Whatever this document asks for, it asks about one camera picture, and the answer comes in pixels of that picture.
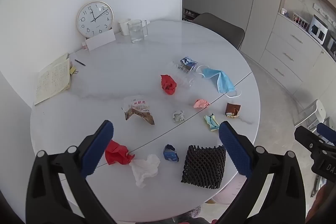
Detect round wall clock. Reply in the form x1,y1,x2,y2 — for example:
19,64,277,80
76,0,114,38

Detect open notebook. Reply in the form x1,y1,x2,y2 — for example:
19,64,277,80
34,53,72,106

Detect grey crumpled foil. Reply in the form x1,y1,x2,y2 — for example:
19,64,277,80
173,110,186,123

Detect red crumpled paper near edge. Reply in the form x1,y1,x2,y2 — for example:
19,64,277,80
105,139,135,166

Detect silver toaster oven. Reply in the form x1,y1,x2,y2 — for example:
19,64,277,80
327,31,336,59

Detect blue white crumpled wrapper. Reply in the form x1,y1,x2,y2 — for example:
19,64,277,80
180,56,198,72

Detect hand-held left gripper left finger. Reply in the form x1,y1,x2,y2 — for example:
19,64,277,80
26,120,114,224

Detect red crumpled paper ball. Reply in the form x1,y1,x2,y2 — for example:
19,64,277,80
160,74,177,95

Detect grey chair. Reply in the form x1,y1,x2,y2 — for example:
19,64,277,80
192,13,245,50

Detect blue foil wrapper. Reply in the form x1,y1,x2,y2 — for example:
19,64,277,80
163,144,179,162

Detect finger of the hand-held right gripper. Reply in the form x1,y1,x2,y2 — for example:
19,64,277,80
316,123,336,146
294,126,336,155

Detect white crumpled tissue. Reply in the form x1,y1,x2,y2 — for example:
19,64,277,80
129,154,161,188

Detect yellow blue crumpled paper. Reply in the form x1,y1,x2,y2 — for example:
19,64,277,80
204,114,220,133

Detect blue face mask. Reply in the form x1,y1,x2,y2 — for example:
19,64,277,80
196,65,242,98

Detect white drawer cabinet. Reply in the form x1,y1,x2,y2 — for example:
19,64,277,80
259,13,336,100

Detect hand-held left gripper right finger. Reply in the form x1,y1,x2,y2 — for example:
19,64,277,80
218,121,306,224

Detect pink paper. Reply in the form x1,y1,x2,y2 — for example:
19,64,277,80
193,99,210,109

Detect brown snack wrapper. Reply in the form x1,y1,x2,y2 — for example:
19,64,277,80
225,102,242,118

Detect black foam net sleeve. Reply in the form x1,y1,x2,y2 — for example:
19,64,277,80
181,145,227,190

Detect tall cabinet with niche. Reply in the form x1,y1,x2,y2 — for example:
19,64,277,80
182,0,287,62

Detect white stool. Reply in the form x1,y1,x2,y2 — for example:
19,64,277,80
293,99,327,133

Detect white cup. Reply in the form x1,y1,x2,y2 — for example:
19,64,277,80
118,18,131,36

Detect glass pitcher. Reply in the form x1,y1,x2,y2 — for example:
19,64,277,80
127,19,149,43

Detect person's green quilted pants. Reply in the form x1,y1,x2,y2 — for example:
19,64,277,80
172,207,219,224

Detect clear brown snack bag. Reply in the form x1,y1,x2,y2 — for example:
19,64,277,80
121,96,155,126

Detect white microwave oven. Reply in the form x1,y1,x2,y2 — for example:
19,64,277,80
308,15,329,45

